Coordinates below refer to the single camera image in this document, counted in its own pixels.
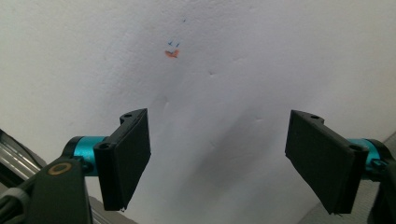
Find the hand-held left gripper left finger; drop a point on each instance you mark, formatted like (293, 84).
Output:
(124, 155)

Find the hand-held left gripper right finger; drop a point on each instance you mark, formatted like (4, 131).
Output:
(323, 158)

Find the silver metal rail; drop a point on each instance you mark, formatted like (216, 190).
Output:
(14, 160)

